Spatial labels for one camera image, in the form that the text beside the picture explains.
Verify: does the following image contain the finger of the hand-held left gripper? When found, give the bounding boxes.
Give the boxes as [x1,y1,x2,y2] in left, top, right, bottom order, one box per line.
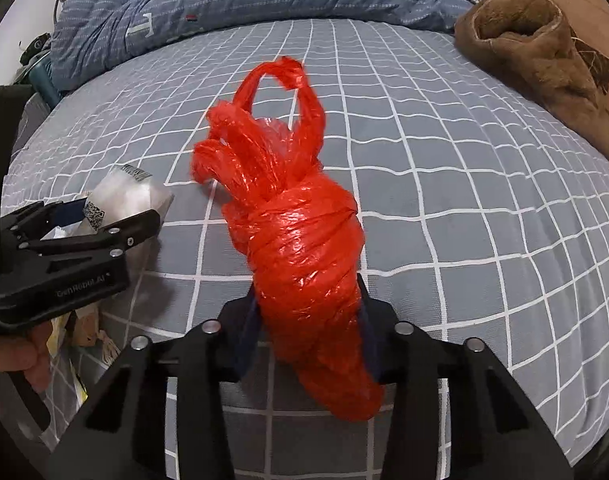
[0,200,61,243]
[14,208,163,262]

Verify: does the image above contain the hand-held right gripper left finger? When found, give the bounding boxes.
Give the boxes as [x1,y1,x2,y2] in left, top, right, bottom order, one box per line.
[47,294,263,480]

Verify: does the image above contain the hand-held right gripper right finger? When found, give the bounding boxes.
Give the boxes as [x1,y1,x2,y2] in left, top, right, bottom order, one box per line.
[357,280,576,480]

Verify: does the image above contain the silver foil packet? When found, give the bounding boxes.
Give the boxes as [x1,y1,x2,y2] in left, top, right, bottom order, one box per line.
[42,164,176,262]

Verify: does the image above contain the red plastic bag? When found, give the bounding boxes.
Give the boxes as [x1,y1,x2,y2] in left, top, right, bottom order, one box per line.
[192,57,386,423]

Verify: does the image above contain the person's left hand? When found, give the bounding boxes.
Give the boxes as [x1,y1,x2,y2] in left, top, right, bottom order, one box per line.
[0,320,53,397]

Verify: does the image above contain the kraft paper tag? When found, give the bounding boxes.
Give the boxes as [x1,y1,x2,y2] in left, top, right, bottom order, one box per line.
[70,305,111,349]

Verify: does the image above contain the black flat object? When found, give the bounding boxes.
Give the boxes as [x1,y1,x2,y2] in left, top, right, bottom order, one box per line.
[0,85,35,273]

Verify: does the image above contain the yellow wrapper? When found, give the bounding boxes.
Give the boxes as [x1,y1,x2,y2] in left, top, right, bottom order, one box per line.
[48,319,91,411]

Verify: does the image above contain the grey checked bed sheet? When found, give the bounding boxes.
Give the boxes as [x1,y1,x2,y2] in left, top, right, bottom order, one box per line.
[0,17,609,480]

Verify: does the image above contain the teal bag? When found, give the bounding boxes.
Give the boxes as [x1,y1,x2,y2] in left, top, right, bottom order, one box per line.
[25,55,61,107]

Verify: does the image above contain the blue patterned quilt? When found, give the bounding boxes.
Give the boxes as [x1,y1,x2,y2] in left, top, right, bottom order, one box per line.
[49,0,478,95]

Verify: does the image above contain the brown fleece garment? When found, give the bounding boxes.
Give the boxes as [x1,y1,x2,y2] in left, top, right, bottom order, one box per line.
[454,0,609,173]

